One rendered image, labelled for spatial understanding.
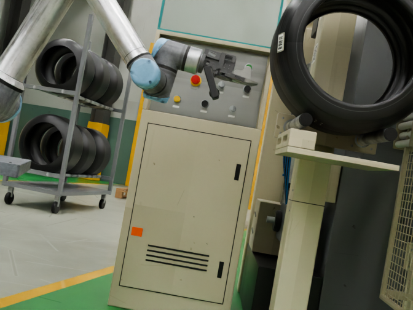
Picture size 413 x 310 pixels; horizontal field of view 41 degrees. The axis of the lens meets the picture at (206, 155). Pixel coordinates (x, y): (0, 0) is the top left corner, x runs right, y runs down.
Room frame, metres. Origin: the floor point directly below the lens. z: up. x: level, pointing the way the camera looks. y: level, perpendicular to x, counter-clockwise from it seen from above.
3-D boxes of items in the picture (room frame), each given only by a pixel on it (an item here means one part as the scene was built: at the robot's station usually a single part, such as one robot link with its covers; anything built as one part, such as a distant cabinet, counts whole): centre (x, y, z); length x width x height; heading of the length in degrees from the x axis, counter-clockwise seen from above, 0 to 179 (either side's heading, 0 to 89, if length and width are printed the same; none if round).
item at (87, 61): (5.86, 1.46, 0.96); 1.30 x 0.62 x 1.92; 168
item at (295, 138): (1.96, -0.30, 0.83); 0.36 x 0.09 x 0.06; 179
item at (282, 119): (2.14, -0.45, 0.90); 0.40 x 0.03 x 0.10; 89
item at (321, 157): (1.96, -0.44, 0.80); 0.37 x 0.36 x 0.02; 89
